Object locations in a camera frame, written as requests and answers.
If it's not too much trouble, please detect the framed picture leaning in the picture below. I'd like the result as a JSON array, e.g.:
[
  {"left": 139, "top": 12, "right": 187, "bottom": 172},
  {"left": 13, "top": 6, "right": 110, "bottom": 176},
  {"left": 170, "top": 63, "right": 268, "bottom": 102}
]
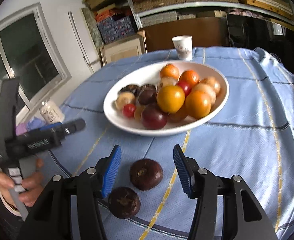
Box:
[{"left": 100, "top": 30, "right": 148, "bottom": 66}]

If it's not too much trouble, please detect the yellow orange citrus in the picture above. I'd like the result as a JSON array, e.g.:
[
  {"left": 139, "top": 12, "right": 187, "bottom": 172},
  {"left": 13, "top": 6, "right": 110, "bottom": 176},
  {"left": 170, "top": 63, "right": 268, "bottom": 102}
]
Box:
[{"left": 156, "top": 85, "right": 185, "bottom": 114}]

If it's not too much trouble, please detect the large orange persimmon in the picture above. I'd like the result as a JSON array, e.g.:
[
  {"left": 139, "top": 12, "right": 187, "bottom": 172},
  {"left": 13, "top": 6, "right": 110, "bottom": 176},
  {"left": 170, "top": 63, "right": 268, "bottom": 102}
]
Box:
[{"left": 185, "top": 90, "right": 211, "bottom": 119}]

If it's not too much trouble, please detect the window with white frame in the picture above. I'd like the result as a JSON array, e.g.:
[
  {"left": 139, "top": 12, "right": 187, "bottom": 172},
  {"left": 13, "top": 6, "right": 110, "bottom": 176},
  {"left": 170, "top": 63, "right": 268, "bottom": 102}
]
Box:
[{"left": 0, "top": 3, "right": 71, "bottom": 123}]

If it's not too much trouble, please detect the blue checked tablecloth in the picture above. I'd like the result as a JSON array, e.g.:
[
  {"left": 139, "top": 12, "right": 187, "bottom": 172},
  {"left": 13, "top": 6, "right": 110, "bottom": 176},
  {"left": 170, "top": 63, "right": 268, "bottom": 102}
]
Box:
[{"left": 42, "top": 47, "right": 294, "bottom": 239}]

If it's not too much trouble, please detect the brown wooden cabinet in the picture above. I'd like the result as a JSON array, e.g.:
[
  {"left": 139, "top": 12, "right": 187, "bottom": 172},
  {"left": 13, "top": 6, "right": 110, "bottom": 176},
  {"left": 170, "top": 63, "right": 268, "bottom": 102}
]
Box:
[{"left": 142, "top": 17, "right": 230, "bottom": 52}]

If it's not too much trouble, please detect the orange tangerine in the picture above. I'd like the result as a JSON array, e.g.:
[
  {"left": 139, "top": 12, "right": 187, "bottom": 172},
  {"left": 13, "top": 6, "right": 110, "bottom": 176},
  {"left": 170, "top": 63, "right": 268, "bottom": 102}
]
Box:
[
  {"left": 178, "top": 70, "right": 200, "bottom": 88},
  {"left": 159, "top": 64, "right": 180, "bottom": 80}
]

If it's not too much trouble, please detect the tan passion fruit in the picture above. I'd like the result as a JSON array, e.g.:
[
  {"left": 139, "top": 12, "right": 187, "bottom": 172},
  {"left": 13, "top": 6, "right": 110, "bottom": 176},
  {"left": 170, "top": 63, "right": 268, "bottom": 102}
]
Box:
[{"left": 115, "top": 92, "right": 136, "bottom": 111}]

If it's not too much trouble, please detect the orange striped fruit front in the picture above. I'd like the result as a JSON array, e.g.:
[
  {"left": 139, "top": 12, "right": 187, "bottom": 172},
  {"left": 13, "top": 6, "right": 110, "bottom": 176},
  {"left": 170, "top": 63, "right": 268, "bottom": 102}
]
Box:
[{"left": 200, "top": 76, "right": 221, "bottom": 95}]

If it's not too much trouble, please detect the dark brown mangosteen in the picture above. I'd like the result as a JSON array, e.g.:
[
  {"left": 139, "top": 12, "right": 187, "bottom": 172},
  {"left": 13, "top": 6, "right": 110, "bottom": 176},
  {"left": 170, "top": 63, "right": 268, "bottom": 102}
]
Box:
[{"left": 120, "top": 84, "right": 140, "bottom": 96}]

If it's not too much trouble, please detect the white beverage can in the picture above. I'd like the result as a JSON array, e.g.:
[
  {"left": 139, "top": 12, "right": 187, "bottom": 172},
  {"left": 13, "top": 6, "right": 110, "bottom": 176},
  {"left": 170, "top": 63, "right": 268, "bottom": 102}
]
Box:
[{"left": 39, "top": 100, "right": 64, "bottom": 124}]

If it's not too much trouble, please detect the white paper cup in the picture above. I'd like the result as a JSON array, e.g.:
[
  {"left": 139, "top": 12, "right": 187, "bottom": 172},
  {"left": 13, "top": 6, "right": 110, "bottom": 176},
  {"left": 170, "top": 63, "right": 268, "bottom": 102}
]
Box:
[{"left": 171, "top": 35, "right": 193, "bottom": 61}]

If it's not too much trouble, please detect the red tomato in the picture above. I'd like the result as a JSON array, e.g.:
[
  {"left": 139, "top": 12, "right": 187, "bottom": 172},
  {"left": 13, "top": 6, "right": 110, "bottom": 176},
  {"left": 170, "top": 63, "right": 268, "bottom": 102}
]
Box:
[
  {"left": 122, "top": 103, "right": 136, "bottom": 119},
  {"left": 176, "top": 80, "right": 192, "bottom": 97}
]

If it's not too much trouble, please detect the small yellow fruit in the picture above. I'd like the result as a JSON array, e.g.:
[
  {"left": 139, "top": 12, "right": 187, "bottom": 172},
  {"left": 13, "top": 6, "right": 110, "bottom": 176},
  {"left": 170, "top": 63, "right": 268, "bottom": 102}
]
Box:
[{"left": 134, "top": 105, "right": 145, "bottom": 122}]

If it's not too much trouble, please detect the dark purple plum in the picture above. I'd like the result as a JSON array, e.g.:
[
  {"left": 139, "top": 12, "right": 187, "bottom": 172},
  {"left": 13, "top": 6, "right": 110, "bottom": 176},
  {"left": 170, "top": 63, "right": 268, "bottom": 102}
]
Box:
[{"left": 138, "top": 89, "right": 156, "bottom": 105}]

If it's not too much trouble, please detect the purple cloth pile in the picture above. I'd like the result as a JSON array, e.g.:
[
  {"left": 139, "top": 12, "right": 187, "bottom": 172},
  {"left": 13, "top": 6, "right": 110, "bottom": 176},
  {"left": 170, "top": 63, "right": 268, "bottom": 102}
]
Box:
[{"left": 16, "top": 117, "right": 46, "bottom": 135}]

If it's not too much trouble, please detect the person's left hand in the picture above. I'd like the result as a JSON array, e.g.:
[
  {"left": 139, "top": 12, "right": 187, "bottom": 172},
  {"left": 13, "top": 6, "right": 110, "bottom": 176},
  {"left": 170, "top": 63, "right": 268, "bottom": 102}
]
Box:
[{"left": 0, "top": 159, "right": 44, "bottom": 210}]

